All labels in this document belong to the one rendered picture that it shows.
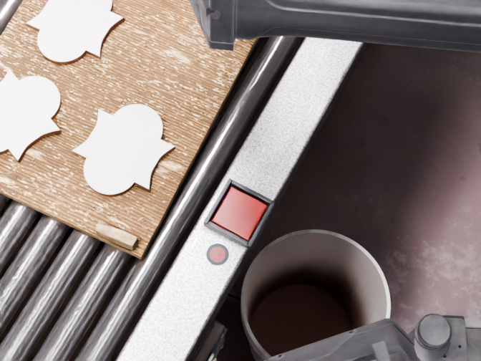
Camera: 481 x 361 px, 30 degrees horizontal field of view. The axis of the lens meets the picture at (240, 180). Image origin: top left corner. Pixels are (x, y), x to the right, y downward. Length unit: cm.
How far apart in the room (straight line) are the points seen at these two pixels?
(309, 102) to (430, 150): 104
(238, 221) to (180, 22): 33
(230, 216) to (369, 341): 73
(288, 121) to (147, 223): 26
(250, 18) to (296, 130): 55
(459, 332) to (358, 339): 139
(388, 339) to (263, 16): 35
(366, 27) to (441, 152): 158
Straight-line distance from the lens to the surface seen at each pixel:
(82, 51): 136
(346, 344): 56
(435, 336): 189
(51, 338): 126
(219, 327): 133
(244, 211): 127
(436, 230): 229
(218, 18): 81
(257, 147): 132
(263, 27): 81
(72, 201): 128
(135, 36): 138
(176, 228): 127
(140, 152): 129
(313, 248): 195
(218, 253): 126
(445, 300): 225
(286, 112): 134
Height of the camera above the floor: 213
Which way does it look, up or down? 70 degrees down
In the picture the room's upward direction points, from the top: 3 degrees clockwise
